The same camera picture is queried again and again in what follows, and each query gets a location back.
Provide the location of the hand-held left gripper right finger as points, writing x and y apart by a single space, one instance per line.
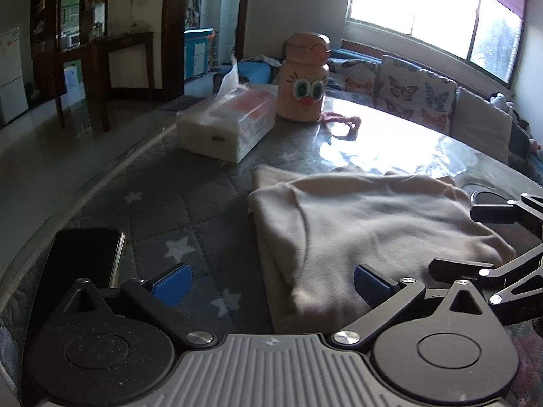
373 286

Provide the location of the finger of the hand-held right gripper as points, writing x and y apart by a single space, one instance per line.
458 268
496 213

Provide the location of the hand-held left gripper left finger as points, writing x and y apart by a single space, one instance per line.
172 284

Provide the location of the cream knit garment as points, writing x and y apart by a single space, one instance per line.
360 229

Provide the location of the round dark turntable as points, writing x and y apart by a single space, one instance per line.
488 198

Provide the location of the pink plush toy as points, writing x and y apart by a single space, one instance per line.
535 145

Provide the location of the plain beige pillow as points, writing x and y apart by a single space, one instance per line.
479 123

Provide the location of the black smartphone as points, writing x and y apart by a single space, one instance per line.
80 254

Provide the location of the white plush toy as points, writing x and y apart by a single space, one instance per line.
502 101

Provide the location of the butterfly print pillow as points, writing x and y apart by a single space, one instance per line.
407 89
352 80

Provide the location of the white tissue pack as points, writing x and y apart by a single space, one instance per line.
225 127

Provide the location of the pink cartoon face bottle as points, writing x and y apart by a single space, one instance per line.
301 93

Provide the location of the blue cushion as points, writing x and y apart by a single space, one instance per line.
254 72

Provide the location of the blue white box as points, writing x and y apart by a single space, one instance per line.
73 76

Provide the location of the blue cabinet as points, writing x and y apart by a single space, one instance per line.
195 55

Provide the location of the grey crumpled cloth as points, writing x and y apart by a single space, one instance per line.
263 58

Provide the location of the dark wooden console table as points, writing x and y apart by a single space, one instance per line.
106 42

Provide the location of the white fridge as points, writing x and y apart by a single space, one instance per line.
12 84

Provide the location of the dark wooden display cabinet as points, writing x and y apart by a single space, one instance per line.
85 8

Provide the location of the dark wooden door frame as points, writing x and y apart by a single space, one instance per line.
174 29

